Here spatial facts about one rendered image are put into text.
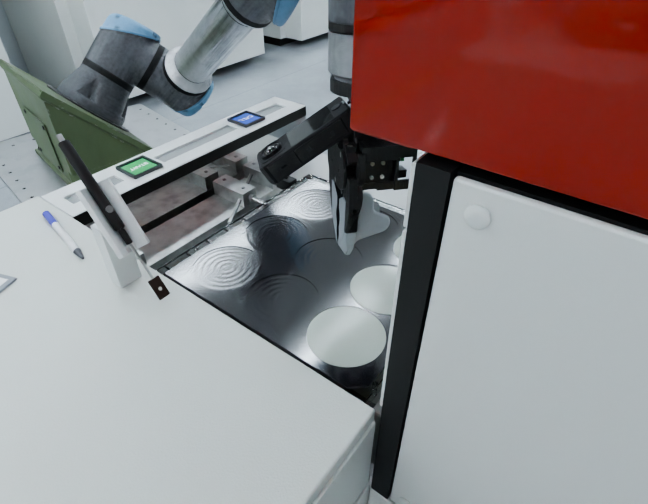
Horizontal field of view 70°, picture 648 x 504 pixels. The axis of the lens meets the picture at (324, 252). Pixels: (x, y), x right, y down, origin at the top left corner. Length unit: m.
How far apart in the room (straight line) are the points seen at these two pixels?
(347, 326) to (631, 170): 0.42
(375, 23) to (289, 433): 0.33
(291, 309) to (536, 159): 0.44
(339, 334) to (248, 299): 0.14
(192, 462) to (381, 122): 0.31
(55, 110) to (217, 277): 0.53
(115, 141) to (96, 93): 0.13
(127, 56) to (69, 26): 2.74
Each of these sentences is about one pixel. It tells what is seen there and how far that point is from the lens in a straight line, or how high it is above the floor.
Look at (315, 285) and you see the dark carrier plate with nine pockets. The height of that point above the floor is 0.90.
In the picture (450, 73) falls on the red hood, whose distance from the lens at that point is 0.25.
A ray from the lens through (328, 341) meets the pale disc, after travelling 0.58.
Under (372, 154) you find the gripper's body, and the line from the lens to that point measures 0.49.
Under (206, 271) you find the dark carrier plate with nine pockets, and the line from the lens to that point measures 0.70.
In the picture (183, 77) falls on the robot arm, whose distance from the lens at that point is 1.17.
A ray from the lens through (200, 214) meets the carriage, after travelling 0.86.
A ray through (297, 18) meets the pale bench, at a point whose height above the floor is 0.29.
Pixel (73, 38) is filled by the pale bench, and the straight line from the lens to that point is 3.95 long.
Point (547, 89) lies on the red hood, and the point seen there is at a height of 1.27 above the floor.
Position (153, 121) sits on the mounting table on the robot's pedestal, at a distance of 1.43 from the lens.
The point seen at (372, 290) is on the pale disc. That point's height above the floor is 0.90.
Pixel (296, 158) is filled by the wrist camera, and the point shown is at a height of 1.12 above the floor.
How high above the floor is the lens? 1.34
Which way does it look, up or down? 39 degrees down
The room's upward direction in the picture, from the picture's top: straight up
